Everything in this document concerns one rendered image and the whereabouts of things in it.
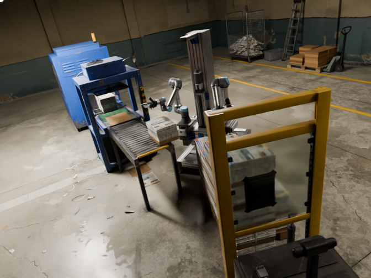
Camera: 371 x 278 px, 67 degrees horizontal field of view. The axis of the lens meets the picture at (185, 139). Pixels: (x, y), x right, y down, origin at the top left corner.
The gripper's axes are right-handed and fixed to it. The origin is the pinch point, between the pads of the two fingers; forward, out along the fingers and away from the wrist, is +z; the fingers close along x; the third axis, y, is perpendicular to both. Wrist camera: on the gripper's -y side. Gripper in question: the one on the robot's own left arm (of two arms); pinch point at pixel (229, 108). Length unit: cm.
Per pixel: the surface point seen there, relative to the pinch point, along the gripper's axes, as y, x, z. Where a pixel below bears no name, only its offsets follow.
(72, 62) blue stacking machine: -74, 288, -307
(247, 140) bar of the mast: -41, 2, 157
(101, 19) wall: -144, 350, -858
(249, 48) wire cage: 94, -152, -732
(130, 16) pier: -122, 250, -905
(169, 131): 18, 80, -21
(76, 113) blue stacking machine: 32, 326, -295
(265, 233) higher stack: 76, 1, 121
